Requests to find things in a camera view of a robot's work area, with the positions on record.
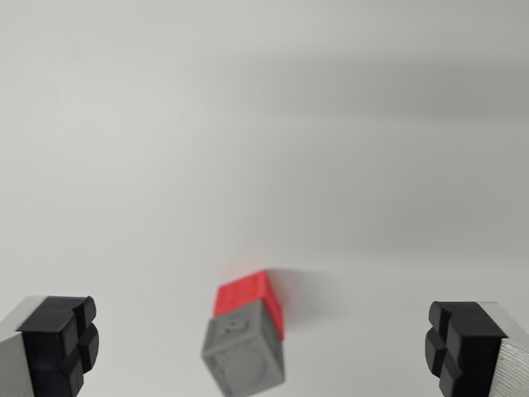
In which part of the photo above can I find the black-padded silver gripper right finger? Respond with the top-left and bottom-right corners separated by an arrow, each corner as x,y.
424,300 -> 529,397

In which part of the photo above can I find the black-padded silver gripper left finger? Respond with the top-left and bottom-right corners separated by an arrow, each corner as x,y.
0,294 -> 101,397

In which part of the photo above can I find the grey embossed soft toy cube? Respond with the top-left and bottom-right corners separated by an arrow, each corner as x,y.
201,298 -> 286,397

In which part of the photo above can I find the red embossed soft toy cube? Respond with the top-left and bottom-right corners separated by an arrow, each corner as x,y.
212,269 -> 286,342

